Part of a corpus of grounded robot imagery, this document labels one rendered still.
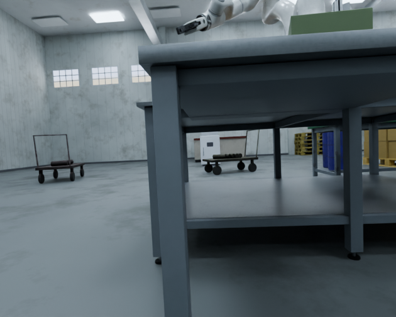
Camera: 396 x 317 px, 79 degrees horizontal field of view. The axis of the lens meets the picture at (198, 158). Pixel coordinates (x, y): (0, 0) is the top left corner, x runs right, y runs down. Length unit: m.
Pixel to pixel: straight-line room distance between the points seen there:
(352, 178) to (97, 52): 12.80
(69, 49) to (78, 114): 3.13
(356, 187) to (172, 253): 1.02
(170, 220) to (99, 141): 12.17
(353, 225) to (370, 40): 0.97
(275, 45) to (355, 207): 1.01
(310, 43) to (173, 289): 0.64
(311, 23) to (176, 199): 0.79
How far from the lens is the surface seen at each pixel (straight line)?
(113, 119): 12.48
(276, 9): 1.63
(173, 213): 0.59
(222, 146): 9.01
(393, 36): 0.70
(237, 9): 1.65
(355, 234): 1.46
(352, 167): 1.39
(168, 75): 0.59
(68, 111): 13.50
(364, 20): 1.13
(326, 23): 1.08
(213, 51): 0.58
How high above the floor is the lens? 0.60
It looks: 3 degrees down
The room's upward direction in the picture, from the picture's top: 3 degrees counter-clockwise
